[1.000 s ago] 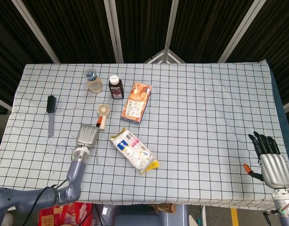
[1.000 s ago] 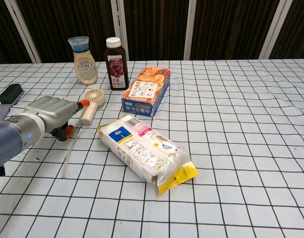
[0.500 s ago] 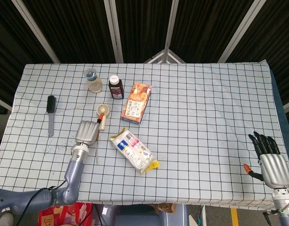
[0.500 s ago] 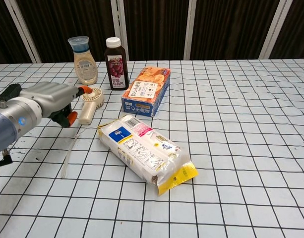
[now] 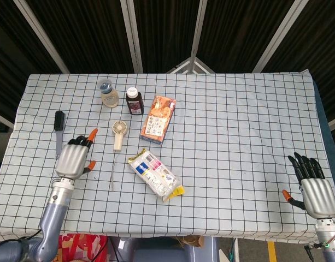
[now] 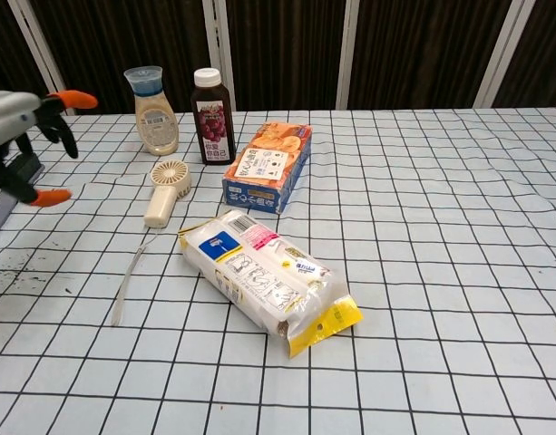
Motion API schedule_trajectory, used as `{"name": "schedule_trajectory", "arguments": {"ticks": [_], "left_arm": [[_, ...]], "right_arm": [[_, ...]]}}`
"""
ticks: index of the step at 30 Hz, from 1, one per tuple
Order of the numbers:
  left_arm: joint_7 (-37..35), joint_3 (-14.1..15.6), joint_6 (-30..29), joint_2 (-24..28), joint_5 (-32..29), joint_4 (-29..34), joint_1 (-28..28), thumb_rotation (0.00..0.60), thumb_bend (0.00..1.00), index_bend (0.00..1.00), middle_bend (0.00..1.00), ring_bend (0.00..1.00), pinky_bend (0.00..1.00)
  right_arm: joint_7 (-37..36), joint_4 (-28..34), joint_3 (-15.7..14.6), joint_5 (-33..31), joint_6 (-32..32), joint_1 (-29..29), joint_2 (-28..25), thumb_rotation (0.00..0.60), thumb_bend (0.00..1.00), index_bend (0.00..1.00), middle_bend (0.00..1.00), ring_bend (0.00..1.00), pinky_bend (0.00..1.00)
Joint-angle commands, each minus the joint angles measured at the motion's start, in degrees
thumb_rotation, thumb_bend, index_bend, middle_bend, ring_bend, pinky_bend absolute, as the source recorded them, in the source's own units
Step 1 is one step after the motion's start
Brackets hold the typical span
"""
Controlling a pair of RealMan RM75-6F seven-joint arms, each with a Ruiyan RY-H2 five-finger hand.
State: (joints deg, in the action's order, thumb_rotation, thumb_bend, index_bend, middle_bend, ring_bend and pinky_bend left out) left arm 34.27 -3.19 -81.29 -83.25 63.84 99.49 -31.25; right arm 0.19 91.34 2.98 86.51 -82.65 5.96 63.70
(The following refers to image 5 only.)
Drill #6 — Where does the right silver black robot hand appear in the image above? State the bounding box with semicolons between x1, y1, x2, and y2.
281;152;335;219

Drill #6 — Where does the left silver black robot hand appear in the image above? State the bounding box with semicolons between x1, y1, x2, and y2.
55;128;98;181

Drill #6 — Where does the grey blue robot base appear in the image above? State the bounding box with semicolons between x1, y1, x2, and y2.
109;236;220;262

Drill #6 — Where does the small beige handheld fan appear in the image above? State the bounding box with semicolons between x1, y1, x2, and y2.
111;120;128;151

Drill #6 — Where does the clear bottle grey cap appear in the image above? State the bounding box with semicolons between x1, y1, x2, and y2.
98;78;120;109

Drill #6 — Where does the dark juice bottle white cap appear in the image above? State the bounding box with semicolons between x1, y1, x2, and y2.
125;86;145;115

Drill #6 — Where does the red patterned bag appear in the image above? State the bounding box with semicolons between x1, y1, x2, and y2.
56;233;109;262

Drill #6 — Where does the orange blue biscuit box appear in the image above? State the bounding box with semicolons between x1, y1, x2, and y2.
140;94;177;145

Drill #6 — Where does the checked light blue tablecloth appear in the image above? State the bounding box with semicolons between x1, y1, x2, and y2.
0;69;335;243

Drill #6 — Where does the brown paper bag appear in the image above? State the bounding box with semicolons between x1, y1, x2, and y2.
175;236;205;248

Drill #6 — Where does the grey handled black brush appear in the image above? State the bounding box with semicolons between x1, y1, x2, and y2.
54;110;66;159

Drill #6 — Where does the beige fan wrist strap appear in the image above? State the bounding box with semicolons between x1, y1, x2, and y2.
110;151;121;192

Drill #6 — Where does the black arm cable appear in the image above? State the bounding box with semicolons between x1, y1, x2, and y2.
303;243;325;251

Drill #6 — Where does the dark folding screen white frame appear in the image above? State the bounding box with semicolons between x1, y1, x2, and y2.
0;0;335;132

